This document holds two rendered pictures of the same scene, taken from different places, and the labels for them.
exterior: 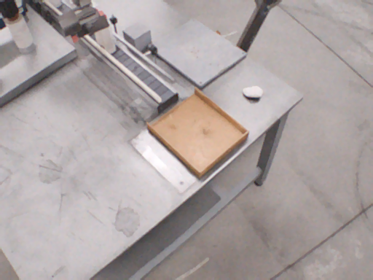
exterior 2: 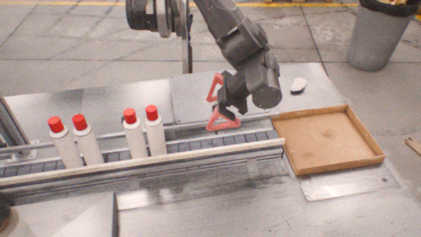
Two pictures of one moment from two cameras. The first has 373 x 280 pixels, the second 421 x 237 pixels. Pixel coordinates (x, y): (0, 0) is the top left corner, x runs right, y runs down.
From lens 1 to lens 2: 117 cm
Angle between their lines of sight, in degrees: 39
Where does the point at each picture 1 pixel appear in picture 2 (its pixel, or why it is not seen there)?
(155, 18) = (133, 102)
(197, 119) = (308, 133)
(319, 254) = not seen: hidden behind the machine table
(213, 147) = (348, 137)
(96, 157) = not seen: outside the picture
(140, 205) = (406, 228)
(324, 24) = (165, 49)
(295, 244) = not seen: hidden behind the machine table
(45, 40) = (46, 224)
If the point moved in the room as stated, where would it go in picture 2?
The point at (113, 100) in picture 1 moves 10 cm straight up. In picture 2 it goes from (233, 190) to (234, 171)
